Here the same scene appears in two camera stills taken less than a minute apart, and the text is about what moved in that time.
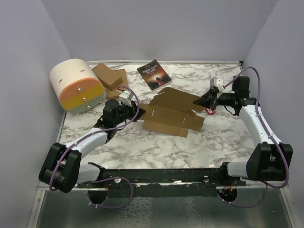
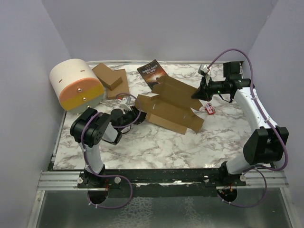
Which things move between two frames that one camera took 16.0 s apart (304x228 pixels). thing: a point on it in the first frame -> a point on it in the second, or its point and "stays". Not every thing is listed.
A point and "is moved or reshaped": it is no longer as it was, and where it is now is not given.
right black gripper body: [224, 99] -> [217, 87]
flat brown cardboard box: [114, 93] stays
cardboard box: [172, 112] is moved or reshaped
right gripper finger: [210, 94] -> [204, 87]
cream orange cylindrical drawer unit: [77, 85] stays
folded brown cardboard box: [109, 78] stays
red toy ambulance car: [209, 111] stays
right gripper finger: [205, 101] -> [200, 94]
